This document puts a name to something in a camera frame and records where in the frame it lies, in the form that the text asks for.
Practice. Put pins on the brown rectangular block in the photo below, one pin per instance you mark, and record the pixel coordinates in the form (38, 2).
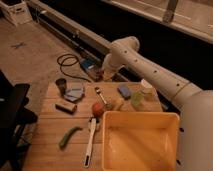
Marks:
(66, 107)

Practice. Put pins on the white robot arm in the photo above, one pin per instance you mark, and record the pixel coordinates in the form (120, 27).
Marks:
(195, 143)

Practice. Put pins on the green plastic cup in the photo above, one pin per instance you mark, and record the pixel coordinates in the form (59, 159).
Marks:
(136, 98)

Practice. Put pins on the red apple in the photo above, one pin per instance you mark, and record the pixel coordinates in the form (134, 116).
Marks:
(97, 109)

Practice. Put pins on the blue sponge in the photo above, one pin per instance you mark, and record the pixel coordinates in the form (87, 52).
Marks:
(124, 91)

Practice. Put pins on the dark metal cup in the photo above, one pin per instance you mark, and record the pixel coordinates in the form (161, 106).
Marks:
(62, 85)

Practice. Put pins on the green chili pepper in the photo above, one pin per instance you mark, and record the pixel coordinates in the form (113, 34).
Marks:
(63, 142)

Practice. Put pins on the white storage box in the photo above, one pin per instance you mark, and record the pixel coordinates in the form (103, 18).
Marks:
(17, 13)

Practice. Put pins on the black chair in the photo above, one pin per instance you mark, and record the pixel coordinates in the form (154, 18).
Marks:
(14, 116)

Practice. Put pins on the dark grape bunch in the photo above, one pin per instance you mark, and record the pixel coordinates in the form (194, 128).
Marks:
(99, 75)

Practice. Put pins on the white paper cup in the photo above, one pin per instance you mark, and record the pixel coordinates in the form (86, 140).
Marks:
(146, 89)

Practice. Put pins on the metal spoon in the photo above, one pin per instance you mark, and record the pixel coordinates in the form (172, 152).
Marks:
(99, 93)

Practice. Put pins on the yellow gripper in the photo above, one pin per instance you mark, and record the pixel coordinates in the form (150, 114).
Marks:
(107, 75)

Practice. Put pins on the yellow banana piece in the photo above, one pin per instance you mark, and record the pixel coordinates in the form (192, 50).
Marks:
(117, 104)

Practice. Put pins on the yellow plastic bin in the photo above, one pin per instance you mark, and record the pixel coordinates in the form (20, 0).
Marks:
(139, 141)

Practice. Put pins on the blue power box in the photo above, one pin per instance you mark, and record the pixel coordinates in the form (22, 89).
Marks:
(90, 68)

